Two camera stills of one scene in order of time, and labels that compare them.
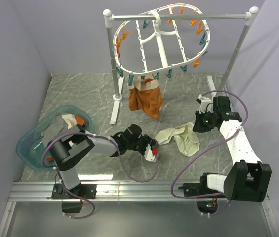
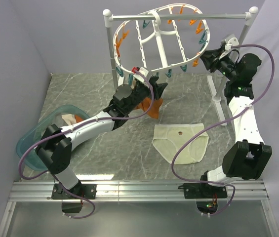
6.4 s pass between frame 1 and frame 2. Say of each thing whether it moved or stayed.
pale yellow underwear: moved
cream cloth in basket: stayed
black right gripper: moved
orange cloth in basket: stayed
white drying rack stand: stayed
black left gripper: moved
